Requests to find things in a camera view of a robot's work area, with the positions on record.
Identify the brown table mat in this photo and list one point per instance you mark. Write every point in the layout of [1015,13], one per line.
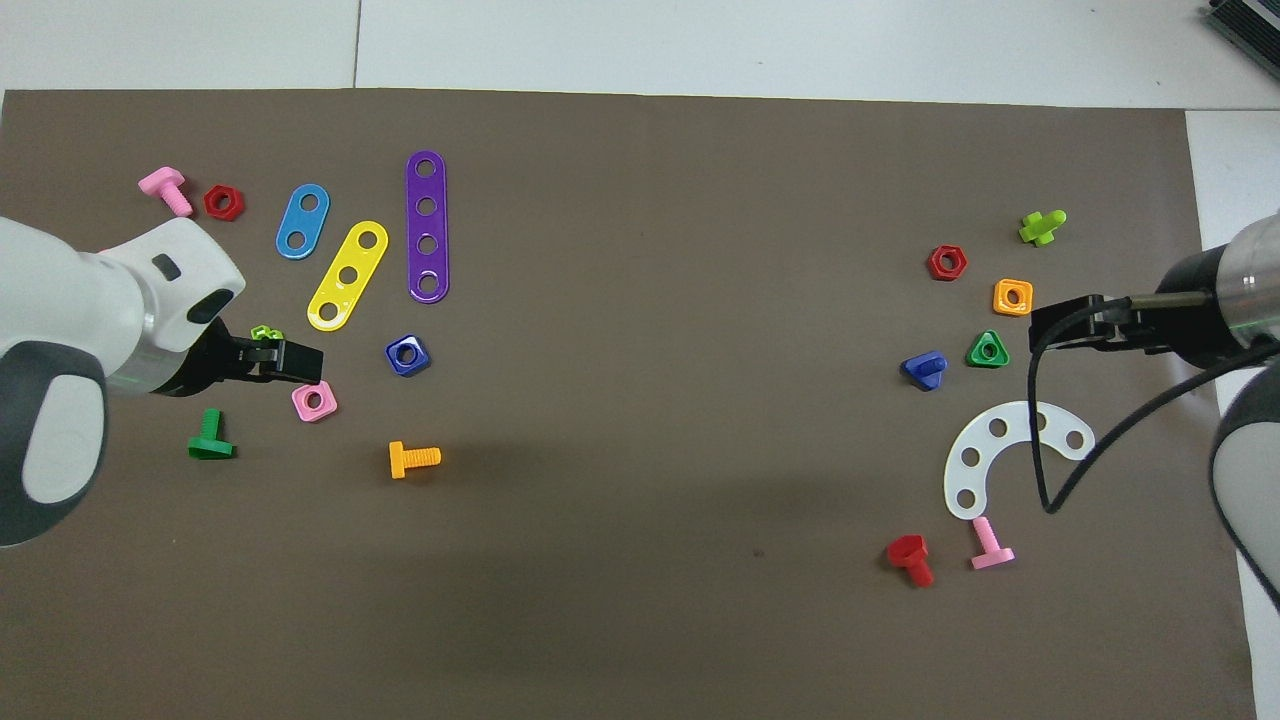
[680,350]

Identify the lime cross-shaped plastic nut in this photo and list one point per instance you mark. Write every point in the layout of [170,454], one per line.
[266,331]

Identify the yellow three-hole plastic plate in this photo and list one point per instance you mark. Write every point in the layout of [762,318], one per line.
[337,295]

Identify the orange square plastic nut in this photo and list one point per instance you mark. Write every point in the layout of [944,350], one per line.
[1001,298]

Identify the black finned metal device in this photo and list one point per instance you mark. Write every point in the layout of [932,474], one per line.
[1250,22]

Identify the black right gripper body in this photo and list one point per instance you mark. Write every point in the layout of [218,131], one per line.
[1140,325]

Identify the dark green plastic screw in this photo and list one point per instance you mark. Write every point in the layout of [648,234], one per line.
[210,445]

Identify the pink square plastic nut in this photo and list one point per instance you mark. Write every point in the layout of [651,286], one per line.
[302,404]

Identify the orange plastic screw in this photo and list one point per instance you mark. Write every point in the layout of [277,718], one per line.
[398,460]

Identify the blue triangle-head plastic screw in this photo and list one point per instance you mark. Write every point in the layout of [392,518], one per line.
[922,368]

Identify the red hexagonal plastic nut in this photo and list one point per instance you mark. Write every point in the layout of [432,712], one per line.
[212,203]
[936,264]

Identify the purple four-hole plastic plate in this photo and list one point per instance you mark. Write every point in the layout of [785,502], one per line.
[427,225]

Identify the pink plastic screw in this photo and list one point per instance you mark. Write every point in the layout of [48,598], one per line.
[992,556]
[162,183]

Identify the blue square plastic nut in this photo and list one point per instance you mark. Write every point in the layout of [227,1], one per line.
[396,358]

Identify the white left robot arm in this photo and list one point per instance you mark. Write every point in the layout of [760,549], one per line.
[60,330]

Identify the green triangular plastic nut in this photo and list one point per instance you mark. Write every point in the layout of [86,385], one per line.
[976,358]

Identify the blue two-hole plastic plate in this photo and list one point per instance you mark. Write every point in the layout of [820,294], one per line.
[302,222]

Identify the red plastic screw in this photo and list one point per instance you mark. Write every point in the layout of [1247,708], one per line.
[908,550]

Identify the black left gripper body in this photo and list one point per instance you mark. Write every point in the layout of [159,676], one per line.
[205,365]

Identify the lime green plastic screw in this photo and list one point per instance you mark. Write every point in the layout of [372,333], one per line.
[1038,230]

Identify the white curved plastic plate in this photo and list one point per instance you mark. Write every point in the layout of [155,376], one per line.
[965,482]

